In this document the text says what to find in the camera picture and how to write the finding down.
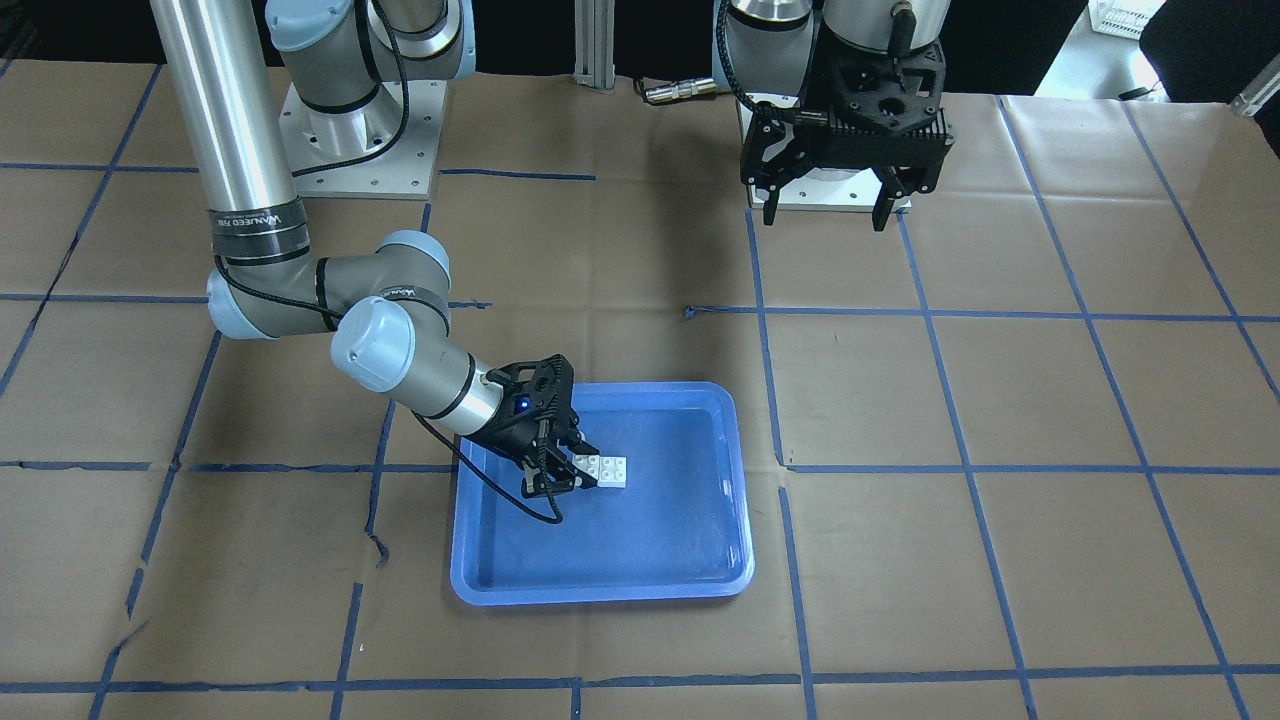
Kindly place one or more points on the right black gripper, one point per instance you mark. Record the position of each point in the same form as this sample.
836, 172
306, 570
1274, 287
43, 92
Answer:
513, 432

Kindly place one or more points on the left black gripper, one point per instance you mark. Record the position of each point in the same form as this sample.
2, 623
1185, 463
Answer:
764, 148

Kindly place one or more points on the white block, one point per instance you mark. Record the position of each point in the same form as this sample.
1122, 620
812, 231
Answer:
586, 469
612, 472

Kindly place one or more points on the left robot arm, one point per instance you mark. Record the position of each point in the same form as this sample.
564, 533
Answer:
767, 47

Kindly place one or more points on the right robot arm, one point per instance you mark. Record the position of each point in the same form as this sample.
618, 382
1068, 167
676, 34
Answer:
312, 89

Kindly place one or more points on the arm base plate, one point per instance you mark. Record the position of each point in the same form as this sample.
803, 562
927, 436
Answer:
821, 189
386, 150

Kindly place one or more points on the metal cable connector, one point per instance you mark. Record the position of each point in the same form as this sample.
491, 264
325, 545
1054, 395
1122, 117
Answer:
679, 91

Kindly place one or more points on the aluminium frame post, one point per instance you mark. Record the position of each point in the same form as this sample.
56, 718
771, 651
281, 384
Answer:
593, 51

